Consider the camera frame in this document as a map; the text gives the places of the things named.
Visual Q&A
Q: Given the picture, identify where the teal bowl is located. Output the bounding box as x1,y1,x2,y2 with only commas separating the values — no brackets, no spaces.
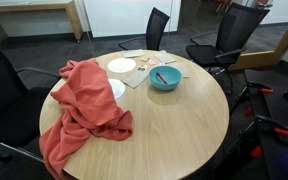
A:
148,65,183,92

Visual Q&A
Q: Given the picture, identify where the red pen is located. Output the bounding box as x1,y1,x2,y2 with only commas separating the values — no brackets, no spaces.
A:
155,72,169,85

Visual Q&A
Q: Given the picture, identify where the red fleece cloth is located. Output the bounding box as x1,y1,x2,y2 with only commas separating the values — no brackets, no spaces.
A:
38,58,134,180

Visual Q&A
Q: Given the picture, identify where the white round plate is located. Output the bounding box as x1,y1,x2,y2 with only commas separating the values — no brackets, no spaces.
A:
107,57,137,74
108,78,126,101

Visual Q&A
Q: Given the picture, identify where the light wooden side table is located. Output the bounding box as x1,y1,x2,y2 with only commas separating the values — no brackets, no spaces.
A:
0,0,84,43

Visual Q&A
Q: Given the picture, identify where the black mesh office chair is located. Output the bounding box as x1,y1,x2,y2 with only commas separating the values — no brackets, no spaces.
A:
0,29,62,180
185,2,271,96
118,6,171,52

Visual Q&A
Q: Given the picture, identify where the red background chair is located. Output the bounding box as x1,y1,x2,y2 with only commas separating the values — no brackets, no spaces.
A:
216,0,232,14

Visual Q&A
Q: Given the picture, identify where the wooden door frame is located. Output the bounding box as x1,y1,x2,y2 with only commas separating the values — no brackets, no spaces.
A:
229,6,288,72

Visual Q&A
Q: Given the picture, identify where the black orange bar clamp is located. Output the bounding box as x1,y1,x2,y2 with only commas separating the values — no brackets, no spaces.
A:
232,80,274,118
223,114,288,159

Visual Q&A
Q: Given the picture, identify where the brown paper napkin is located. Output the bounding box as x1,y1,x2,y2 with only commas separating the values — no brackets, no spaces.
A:
152,50,177,65
121,49,146,59
121,68,151,90
173,62,191,79

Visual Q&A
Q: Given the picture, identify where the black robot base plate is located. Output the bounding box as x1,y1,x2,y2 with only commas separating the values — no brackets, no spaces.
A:
258,84,288,149

